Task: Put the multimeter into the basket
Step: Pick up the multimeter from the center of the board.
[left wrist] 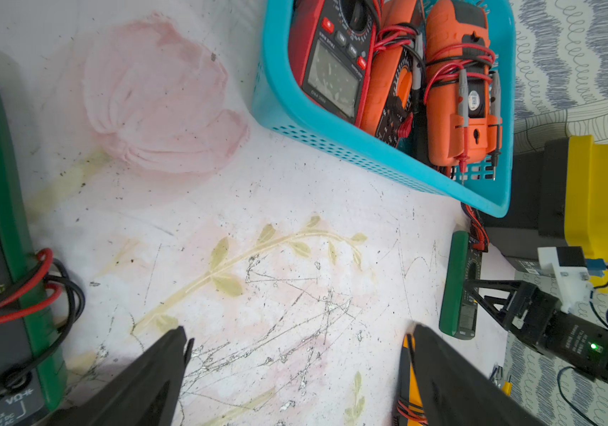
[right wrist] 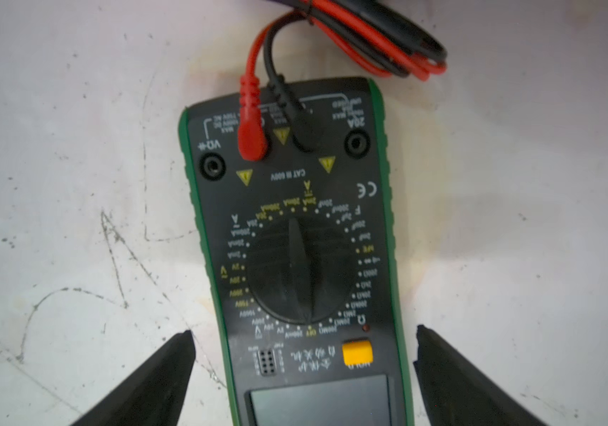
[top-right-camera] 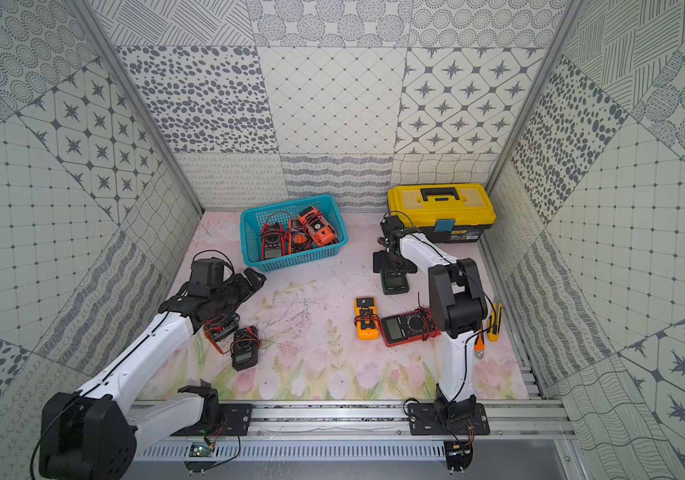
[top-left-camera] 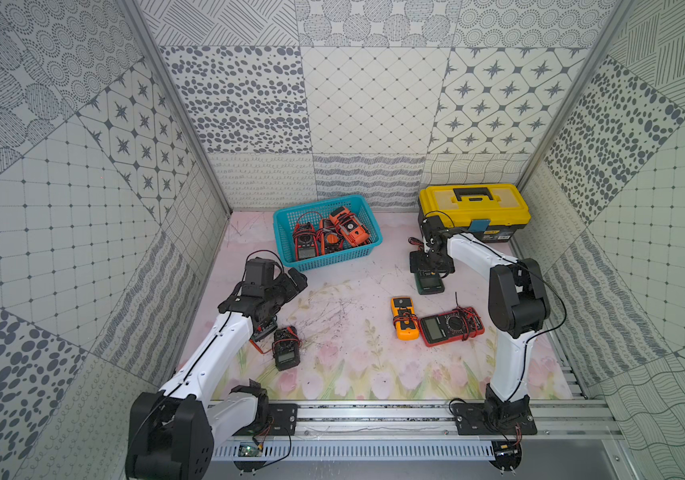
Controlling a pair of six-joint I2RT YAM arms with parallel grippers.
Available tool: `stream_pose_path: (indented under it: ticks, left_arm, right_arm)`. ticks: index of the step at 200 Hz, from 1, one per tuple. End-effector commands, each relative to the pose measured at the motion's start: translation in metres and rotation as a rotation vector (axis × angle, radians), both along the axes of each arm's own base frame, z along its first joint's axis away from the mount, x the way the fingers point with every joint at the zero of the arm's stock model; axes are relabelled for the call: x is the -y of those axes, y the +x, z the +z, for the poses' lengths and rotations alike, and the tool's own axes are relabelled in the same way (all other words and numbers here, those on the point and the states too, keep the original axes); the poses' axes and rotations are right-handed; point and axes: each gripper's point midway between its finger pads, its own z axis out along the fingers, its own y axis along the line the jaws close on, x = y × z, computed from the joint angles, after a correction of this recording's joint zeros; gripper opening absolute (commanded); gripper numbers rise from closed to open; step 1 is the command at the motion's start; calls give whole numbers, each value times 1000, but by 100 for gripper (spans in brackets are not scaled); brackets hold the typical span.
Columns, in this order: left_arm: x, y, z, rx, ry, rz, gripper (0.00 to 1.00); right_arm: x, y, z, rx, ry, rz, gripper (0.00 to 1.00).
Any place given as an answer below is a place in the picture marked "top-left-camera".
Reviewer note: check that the orange multimeter with leads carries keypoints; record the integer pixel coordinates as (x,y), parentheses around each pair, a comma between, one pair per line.
(349,227)

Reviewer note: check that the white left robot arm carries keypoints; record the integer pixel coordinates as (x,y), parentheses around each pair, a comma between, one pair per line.
(174,432)

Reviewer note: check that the small black multimeter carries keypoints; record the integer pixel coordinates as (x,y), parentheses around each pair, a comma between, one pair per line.
(286,348)

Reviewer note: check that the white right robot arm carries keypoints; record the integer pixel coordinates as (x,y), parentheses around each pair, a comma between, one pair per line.
(518,305)

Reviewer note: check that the teal plastic basket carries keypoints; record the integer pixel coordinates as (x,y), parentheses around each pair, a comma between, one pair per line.
(285,220)

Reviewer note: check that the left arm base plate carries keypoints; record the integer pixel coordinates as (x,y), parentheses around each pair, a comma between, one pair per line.
(278,419)

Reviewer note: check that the dark green multimeter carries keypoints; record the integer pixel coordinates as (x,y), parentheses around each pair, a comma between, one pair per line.
(428,281)

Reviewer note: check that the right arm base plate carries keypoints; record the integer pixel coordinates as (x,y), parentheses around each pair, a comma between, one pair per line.
(492,419)

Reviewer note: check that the aluminium mounting rail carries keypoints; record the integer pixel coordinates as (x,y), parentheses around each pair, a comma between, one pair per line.
(558,432)

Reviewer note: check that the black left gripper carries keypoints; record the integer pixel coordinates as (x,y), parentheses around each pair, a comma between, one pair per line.
(264,327)

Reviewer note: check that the green multimeter left side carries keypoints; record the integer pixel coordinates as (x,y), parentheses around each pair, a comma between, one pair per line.
(263,330)

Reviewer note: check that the orange black multimeter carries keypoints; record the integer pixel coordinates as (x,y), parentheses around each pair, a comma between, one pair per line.
(328,238)

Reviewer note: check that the yellow black toolbox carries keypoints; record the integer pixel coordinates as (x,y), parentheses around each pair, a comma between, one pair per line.
(491,212)

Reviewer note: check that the red black multimeter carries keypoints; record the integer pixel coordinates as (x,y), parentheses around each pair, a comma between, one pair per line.
(305,236)

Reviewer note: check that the red flat multimeter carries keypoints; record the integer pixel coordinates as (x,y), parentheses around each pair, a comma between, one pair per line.
(460,324)

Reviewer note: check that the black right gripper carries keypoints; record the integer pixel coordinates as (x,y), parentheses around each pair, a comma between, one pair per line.
(420,257)

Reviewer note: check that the yellow multimeter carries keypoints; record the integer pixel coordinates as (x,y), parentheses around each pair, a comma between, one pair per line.
(405,321)

